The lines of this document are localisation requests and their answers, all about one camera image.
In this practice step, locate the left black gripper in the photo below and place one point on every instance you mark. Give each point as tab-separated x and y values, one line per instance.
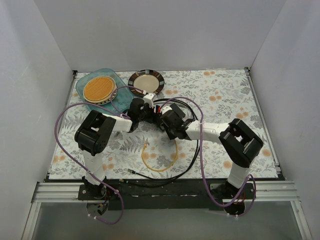
148	114

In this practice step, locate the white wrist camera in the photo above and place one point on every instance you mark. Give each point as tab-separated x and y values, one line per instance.
172	107
149	99

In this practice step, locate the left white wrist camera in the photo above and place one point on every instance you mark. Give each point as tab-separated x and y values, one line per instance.
149	99

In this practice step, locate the dark rimmed ceramic plate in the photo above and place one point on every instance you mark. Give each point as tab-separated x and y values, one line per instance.
147	80

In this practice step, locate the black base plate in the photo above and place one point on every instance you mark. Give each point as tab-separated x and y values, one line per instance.
201	202

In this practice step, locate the floral tablecloth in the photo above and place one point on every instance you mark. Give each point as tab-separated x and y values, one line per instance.
217	95

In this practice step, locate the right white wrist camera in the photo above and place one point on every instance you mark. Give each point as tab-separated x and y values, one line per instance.
172	107

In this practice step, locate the aluminium frame rail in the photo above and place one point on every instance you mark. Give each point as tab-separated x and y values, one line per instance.
64	192

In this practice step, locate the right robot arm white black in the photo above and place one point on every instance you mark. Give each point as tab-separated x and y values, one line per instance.
239	141

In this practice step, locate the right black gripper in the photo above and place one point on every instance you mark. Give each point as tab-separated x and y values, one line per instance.
174	128

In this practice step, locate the orange woven round plate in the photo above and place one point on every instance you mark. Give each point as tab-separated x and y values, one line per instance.
99	89

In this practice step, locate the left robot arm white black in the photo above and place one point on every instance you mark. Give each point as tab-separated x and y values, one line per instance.
94	133

